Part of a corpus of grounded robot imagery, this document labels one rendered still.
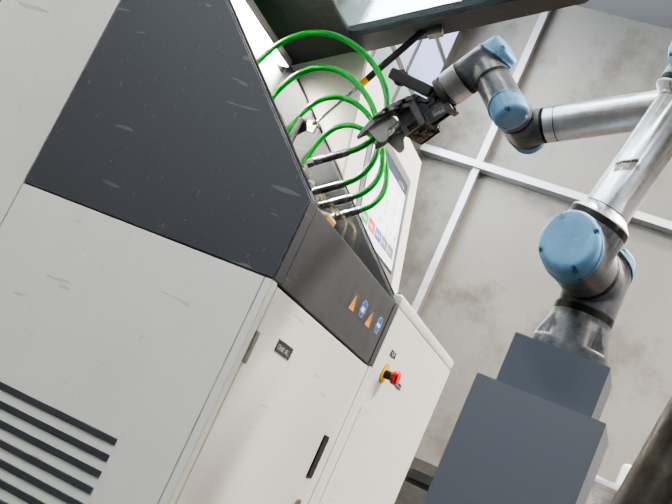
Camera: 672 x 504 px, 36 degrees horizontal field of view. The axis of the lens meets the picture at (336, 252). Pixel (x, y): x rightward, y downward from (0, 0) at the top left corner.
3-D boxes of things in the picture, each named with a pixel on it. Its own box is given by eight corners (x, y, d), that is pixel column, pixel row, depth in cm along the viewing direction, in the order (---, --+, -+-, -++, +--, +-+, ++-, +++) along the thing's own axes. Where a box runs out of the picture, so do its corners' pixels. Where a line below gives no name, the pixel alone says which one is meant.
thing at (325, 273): (281, 286, 183) (318, 206, 186) (260, 278, 184) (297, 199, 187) (368, 364, 239) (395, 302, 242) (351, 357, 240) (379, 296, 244)
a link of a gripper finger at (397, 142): (383, 164, 225) (408, 138, 219) (373, 143, 227) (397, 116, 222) (393, 165, 227) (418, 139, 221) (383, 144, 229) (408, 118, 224)
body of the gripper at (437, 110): (402, 138, 214) (448, 104, 210) (386, 106, 218) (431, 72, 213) (419, 147, 221) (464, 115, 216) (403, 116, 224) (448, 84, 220)
